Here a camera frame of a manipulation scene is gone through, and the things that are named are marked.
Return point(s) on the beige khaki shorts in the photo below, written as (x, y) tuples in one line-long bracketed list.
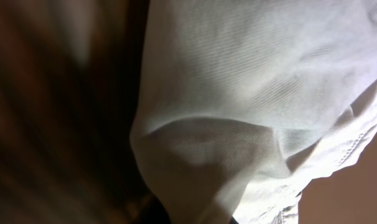
[(243, 102)]

